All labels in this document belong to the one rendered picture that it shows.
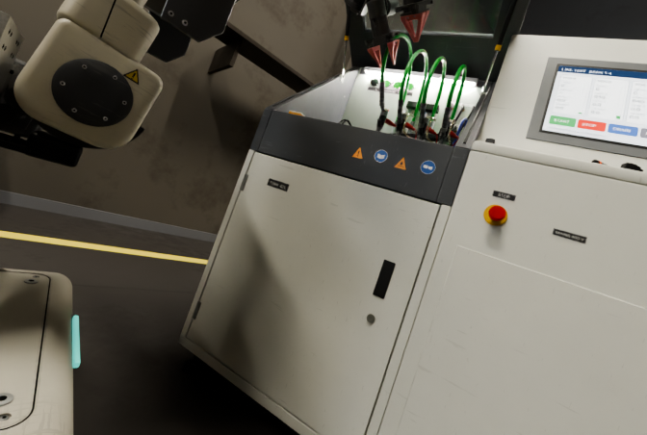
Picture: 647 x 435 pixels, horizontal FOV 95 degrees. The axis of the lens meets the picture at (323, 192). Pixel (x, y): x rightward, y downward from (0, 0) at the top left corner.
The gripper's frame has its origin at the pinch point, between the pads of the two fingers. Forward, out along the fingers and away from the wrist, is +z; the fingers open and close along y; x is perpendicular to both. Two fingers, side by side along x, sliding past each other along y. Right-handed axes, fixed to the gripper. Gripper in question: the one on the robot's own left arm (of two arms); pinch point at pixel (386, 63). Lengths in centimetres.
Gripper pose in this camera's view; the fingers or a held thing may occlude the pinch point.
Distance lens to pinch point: 115.6
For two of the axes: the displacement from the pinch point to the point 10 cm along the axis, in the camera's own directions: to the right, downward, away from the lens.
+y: -8.1, -0.1, 5.9
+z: 2.8, 8.7, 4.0
